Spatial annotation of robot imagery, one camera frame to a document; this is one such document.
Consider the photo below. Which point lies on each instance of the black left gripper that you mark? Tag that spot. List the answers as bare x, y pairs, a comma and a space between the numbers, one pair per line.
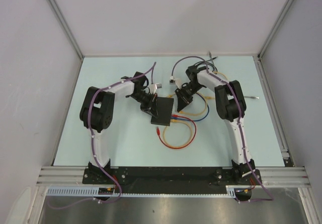
150, 108

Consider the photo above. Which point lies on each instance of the aluminium corner post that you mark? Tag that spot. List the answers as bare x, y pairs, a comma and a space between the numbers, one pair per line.
282, 15
65, 27

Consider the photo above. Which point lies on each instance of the aluminium left corner post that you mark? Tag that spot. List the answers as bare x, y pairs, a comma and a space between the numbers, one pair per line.
65, 27

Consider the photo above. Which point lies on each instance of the aluminium front frame rail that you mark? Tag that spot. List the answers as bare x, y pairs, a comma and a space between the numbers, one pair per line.
292, 177

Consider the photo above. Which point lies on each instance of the white slotted cable duct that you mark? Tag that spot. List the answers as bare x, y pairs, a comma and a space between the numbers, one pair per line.
98, 192

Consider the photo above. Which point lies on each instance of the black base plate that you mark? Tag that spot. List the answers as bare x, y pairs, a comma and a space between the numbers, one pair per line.
172, 180

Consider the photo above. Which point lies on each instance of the black network switch box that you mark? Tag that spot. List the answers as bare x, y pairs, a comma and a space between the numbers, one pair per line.
164, 108

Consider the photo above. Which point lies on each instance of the aluminium right side rail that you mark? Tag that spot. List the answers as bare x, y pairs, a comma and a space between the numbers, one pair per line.
279, 131

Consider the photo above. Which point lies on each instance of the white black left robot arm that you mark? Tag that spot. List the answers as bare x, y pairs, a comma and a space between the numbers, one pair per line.
98, 107

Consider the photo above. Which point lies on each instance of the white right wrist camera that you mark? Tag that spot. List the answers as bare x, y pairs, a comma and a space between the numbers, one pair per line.
175, 81

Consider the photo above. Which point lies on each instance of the aluminium right corner post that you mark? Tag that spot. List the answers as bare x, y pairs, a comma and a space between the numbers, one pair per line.
282, 15

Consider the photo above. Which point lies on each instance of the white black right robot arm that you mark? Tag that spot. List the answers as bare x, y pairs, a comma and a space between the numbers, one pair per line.
230, 106

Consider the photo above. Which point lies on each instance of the yellow cable long loop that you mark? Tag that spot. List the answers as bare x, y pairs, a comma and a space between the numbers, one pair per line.
179, 135

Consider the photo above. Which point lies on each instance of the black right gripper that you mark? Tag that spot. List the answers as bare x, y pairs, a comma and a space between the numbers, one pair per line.
183, 100

